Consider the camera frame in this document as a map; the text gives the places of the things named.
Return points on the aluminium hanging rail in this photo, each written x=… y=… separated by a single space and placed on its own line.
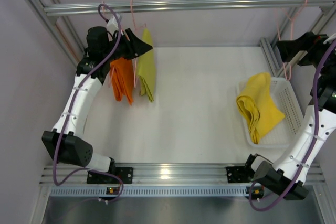
x=182 y=5

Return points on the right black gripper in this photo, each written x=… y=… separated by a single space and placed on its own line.
x=303 y=48

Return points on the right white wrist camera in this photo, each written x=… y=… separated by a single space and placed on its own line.
x=330 y=39

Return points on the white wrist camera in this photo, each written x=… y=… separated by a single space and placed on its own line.
x=112 y=25
x=330 y=39

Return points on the grey slotted cable duct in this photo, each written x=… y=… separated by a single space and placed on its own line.
x=150 y=191

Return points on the right aluminium frame struts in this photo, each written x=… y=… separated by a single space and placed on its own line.
x=323 y=20

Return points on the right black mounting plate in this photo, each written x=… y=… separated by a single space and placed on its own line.
x=239 y=174

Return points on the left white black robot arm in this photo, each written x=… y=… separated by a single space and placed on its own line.
x=108 y=54

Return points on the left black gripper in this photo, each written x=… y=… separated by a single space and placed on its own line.
x=128 y=44

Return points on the pink hanger of yellow trousers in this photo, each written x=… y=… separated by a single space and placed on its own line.
x=287 y=66

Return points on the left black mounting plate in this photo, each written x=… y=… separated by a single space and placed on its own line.
x=123 y=173

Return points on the left aluminium frame struts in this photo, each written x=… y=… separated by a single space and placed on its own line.
x=50 y=24

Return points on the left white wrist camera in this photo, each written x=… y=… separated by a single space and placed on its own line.
x=112 y=25

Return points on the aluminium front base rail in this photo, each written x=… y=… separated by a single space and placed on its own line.
x=169 y=174

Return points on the black mounting plate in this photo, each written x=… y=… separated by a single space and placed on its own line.
x=123 y=173
x=239 y=174

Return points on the pink hanger of green trousers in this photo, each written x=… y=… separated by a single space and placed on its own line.
x=136 y=28

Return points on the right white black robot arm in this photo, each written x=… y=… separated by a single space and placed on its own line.
x=286 y=176

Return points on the olive green trousers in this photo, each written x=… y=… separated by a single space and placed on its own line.
x=145 y=74

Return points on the aluminium frame struts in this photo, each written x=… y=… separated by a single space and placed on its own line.
x=50 y=24
x=323 y=20

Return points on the pink hanger with orange trousers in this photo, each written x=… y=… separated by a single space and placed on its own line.
x=107 y=17

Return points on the yellow trousers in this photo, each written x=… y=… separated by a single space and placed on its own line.
x=257 y=107

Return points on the orange trousers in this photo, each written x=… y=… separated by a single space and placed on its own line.
x=122 y=79

